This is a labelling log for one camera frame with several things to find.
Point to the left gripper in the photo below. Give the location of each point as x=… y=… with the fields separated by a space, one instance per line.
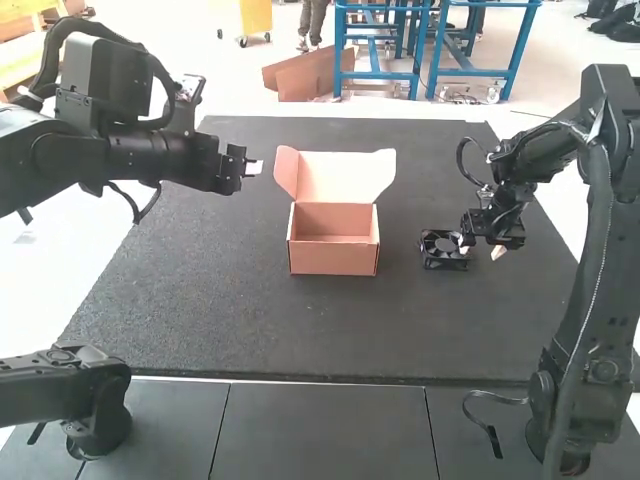
x=212 y=167

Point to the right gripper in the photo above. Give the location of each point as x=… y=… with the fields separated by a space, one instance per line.
x=500 y=220

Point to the black square fan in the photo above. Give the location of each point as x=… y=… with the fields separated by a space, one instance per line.
x=440 y=247

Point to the cardboard box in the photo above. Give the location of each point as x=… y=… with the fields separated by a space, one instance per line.
x=330 y=255

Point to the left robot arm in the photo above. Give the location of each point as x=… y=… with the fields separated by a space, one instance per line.
x=65 y=150

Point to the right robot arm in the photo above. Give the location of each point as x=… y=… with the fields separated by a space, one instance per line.
x=600 y=250

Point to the brown cardboard sheet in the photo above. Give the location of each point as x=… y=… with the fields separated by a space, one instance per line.
x=310 y=75

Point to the black mat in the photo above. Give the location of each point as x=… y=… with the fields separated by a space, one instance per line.
x=200 y=300

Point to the yellow wheeled cart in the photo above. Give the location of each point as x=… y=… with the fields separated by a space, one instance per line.
x=255 y=15

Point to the person's legs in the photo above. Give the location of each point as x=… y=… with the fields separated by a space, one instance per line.
x=310 y=20

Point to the dark base panel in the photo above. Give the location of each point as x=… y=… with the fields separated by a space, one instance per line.
x=325 y=435
x=165 y=430
x=450 y=460

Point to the black bag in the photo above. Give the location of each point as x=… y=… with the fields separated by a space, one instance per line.
x=620 y=25

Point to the wooden pallet stack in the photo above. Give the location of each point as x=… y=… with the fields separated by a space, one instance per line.
x=20 y=20

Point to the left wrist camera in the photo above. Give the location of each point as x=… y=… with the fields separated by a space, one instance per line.
x=188 y=107

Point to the blue metal frame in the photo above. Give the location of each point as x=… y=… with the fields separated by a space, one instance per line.
x=470 y=76
x=380 y=76

